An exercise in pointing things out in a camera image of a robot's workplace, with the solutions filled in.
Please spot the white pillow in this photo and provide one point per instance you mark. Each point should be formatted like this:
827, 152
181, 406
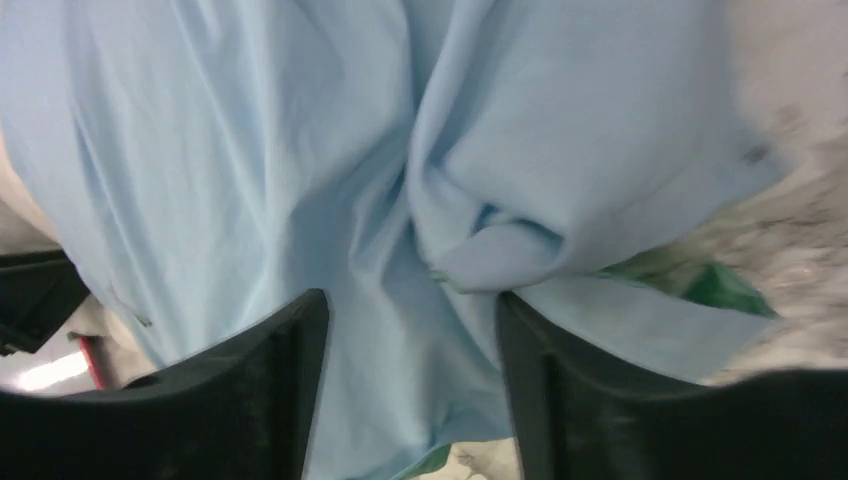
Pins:
60, 367

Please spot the pink framed whiteboard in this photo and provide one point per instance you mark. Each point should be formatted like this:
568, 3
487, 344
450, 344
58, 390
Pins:
93, 353

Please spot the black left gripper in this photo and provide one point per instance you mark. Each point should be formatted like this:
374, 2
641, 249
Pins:
242, 409

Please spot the light blue pillowcase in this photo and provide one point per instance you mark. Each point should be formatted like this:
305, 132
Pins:
204, 162

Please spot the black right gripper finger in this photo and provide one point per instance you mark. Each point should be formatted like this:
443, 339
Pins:
580, 413

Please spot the green patterned cloth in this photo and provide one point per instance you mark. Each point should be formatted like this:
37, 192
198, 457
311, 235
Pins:
692, 276

